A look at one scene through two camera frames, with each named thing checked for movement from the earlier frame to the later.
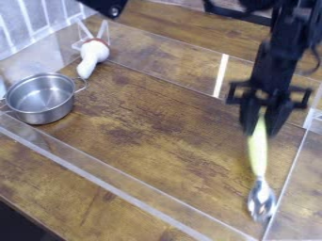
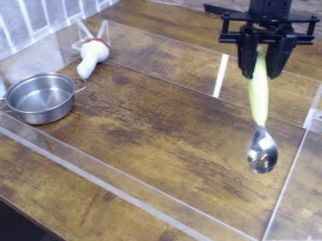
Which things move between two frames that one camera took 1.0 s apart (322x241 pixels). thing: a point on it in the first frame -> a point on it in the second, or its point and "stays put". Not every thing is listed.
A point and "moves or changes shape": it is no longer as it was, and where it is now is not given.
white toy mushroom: x=96 y=51 stays put
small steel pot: x=41 y=97 stays put
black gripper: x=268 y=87 -> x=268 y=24
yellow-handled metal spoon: x=263 y=197 moves or changes shape
